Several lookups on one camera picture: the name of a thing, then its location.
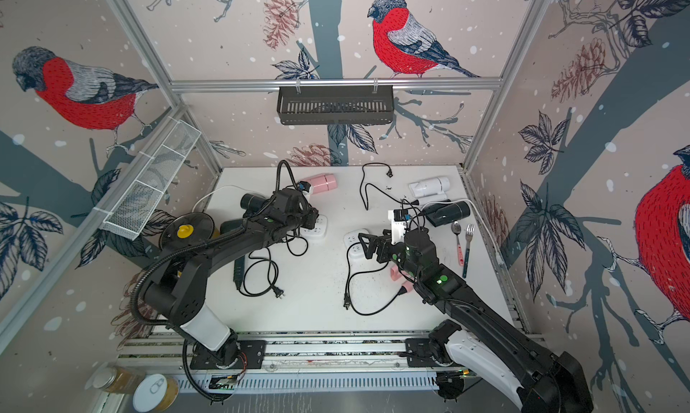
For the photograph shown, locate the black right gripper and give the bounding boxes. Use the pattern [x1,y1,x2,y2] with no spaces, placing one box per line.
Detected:
[360,227,425,282]

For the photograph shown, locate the black cord of small dryer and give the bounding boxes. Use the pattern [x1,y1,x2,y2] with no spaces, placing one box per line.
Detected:
[279,232,311,259]

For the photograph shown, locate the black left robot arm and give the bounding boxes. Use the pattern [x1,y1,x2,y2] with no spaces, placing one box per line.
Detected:
[130,189,319,354]

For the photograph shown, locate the pink hair dryer near arm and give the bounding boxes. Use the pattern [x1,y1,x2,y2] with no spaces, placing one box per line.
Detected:
[389,265,414,294]

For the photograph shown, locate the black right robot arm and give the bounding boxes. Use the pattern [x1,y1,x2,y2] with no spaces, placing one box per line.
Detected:
[358,228,594,412]

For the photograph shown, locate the white power strip right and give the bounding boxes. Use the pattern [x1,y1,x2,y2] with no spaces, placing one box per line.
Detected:
[343,229,370,260]

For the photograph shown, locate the white power strip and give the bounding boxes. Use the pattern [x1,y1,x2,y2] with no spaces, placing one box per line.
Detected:
[343,229,370,260]
[300,215,328,241]

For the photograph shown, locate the white power strip left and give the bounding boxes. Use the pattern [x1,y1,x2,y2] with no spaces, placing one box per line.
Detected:
[300,215,328,241]

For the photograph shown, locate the pink folding hair dryer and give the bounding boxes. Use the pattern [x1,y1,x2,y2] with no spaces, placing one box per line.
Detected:
[301,173,338,195]

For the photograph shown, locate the dark green folding hair dryer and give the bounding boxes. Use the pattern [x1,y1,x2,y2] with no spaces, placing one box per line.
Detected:
[422,201,472,227]

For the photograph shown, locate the white folding hair dryer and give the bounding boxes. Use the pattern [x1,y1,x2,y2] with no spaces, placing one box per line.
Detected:
[408,176,450,199]

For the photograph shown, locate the dark green small hair dryer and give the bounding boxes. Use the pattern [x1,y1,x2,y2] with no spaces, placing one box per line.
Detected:
[240,193,268,214]

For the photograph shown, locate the green copper long hair dryer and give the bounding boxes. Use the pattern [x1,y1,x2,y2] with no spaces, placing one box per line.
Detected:
[216,219,246,291]

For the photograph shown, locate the yellow pot with glass lid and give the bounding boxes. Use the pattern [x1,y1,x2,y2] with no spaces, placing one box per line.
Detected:
[159,212,220,250]

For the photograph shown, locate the white lidded tin can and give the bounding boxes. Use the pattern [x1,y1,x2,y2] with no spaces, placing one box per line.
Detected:
[132,373,179,412]

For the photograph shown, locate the glass jar with lid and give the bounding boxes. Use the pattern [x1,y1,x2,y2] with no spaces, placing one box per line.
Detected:
[86,364,146,394]

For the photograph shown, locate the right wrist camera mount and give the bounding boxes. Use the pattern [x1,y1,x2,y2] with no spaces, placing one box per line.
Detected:
[388,208,411,244]

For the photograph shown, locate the black cord of white dryer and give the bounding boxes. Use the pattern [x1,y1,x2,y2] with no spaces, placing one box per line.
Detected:
[358,162,419,212]

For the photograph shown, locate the black cord of near dryer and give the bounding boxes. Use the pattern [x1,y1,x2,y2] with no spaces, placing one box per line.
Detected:
[342,241,408,317]

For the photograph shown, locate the silver spoon pink handle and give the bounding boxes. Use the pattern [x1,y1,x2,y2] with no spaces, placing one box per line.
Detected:
[451,220,465,267]

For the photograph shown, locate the silver fork dark handle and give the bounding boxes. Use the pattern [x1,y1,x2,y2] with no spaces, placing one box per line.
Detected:
[462,224,475,278]

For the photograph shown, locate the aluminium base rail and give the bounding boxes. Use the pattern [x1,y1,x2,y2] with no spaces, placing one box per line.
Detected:
[115,329,546,395]

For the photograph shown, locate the black hanging wall basket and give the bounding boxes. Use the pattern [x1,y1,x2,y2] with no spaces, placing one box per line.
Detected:
[277,85,395,126]

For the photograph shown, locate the white wire basket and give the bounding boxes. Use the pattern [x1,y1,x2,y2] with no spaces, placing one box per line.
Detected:
[100,118,201,240]

